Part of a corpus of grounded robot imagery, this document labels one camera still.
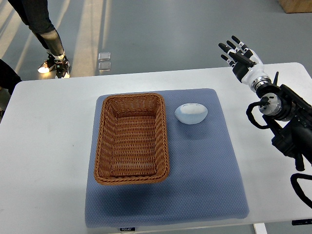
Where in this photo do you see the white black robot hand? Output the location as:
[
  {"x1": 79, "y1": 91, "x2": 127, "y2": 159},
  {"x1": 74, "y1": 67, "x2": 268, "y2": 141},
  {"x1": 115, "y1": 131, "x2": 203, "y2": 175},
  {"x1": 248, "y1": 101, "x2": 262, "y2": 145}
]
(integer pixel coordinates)
[{"x1": 218, "y1": 35, "x2": 271, "y2": 91}]

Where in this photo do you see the light blue plush toy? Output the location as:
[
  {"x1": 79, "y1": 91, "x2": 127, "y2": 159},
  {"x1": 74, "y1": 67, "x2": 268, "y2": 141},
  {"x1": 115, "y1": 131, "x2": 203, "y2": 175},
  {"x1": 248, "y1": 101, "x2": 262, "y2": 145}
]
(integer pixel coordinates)
[{"x1": 175, "y1": 103, "x2": 208, "y2": 125}]

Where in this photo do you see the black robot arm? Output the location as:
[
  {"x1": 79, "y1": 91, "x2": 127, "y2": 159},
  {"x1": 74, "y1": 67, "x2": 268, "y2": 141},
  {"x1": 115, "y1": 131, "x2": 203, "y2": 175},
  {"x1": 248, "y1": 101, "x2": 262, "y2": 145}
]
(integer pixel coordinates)
[{"x1": 218, "y1": 36, "x2": 312, "y2": 172}]

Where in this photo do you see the brown wicker basket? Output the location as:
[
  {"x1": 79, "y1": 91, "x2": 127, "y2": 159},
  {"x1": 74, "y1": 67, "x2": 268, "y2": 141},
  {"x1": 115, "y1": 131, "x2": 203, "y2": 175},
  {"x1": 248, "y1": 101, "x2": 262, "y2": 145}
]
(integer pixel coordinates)
[{"x1": 94, "y1": 93, "x2": 170, "y2": 185}]

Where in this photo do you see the metal floor plate upper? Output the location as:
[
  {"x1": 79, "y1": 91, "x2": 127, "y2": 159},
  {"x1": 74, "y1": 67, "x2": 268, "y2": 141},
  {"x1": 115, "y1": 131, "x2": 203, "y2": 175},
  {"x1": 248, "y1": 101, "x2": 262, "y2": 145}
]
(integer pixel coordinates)
[{"x1": 98, "y1": 52, "x2": 111, "y2": 60}]

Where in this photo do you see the metal floor plate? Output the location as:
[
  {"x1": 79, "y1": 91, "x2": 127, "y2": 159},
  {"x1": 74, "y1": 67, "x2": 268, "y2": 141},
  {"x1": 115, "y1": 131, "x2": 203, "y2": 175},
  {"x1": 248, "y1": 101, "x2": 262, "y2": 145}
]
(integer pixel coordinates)
[
  {"x1": 98, "y1": 61, "x2": 111, "y2": 72},
  {"x1": 98, "y1": 52, "x2": 111, "y2": 60}
]

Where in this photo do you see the metal floor plate lower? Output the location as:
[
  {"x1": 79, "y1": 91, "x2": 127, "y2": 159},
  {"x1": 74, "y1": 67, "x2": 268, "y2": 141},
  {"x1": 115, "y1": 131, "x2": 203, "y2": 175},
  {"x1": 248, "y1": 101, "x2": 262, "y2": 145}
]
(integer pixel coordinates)
[{"x1": 98, "y1": 61, "x2": 111, "y2": 72}]

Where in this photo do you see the blue textured mat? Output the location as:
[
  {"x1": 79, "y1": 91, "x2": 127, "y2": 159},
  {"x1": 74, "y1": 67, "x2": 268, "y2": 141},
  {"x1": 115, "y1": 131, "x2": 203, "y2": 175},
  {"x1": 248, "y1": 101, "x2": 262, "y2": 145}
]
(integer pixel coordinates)
[{"x1": 85, "y1": 89, "x2": 249, "y2": 228}]

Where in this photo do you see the black white sneaker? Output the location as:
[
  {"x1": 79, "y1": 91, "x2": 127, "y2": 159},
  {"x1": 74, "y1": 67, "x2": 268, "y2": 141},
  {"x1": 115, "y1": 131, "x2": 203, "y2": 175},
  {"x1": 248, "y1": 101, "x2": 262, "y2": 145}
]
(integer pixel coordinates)
[{"x1": 38, "y1": 52, "x2": 70, "y2": 78}]

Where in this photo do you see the black table control panel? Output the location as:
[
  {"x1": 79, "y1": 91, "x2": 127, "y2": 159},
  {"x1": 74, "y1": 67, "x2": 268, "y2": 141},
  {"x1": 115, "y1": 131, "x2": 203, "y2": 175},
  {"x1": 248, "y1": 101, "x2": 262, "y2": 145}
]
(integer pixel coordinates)
[{"x1": 292, "y1": 219, "x2": 312, "y2": 226}]

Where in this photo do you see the person leg in dark jeans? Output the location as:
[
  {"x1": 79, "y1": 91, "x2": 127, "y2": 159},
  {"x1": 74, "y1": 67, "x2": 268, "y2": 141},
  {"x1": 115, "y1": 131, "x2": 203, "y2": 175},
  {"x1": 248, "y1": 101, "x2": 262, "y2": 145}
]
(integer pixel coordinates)
[{"x1": 9, "y1": 0, "x2": 65, "y2": 59}]

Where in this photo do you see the dark seated person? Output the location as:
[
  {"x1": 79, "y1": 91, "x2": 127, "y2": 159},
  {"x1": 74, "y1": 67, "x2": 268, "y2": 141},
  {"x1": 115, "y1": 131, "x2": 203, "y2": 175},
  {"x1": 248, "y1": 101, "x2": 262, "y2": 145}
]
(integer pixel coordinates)
[{"x1": 0, "y1": 59, "x2": 22, "y2": 95}]

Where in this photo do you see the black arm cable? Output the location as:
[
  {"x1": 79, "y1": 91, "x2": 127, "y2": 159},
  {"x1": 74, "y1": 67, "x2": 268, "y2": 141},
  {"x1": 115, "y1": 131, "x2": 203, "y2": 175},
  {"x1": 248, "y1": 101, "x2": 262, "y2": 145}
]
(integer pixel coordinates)
[{"x1": 246, "y1": 101, "x2": 270, "y2": 129}]

